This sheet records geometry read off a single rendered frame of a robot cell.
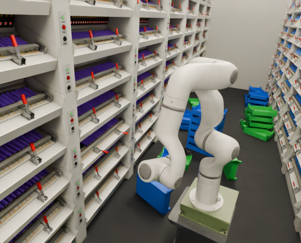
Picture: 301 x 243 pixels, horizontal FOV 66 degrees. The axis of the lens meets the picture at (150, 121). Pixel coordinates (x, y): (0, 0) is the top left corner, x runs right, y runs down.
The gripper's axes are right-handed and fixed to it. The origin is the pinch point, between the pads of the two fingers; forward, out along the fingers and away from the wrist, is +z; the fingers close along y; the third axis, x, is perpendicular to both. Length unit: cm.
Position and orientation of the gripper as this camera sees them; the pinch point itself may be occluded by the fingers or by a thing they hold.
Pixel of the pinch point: (186, 161)
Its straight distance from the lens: 115.8
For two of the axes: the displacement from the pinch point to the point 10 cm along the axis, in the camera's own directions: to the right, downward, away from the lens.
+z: 6.2, 0.2, 7.9
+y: -2.9, 9.4, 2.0
